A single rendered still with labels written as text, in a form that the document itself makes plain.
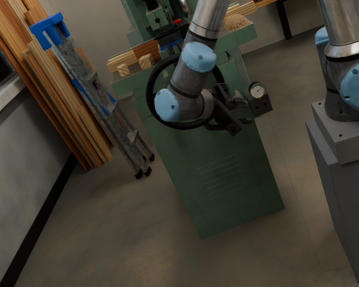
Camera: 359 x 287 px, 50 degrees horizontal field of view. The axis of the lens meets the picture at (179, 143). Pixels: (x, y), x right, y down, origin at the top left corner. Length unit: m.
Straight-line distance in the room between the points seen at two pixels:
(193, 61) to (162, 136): 0.71
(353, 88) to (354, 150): 0.26
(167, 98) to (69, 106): 1.99
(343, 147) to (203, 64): 0.48
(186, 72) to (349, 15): 0.40
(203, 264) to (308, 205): 0.57
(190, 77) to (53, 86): 2.05
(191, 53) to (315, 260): 1.05
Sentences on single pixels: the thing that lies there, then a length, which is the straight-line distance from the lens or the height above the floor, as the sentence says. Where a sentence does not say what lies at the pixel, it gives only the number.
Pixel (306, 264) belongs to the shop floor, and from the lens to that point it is 1.73.
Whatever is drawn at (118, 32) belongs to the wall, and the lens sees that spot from 4.15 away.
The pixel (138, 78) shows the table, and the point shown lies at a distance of 1.57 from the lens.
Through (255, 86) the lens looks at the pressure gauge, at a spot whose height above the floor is 0.68.
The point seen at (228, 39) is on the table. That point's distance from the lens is 1.56.
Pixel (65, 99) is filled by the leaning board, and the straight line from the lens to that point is 2.98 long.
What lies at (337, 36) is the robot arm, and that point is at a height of 0.95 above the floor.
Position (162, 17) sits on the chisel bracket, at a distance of 1.63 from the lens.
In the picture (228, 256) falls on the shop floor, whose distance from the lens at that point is 1.86.
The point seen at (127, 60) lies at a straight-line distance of 1.71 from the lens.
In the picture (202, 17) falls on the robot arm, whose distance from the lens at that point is 1.12.
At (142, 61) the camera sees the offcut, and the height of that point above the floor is 0.93.
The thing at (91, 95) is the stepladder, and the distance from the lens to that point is 2.48.
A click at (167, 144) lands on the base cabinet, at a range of 1.68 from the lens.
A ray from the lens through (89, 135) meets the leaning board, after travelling 3.07.
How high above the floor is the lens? 1.30
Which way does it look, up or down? 27 degrees down
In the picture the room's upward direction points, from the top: 25 degrees counter-clockwise
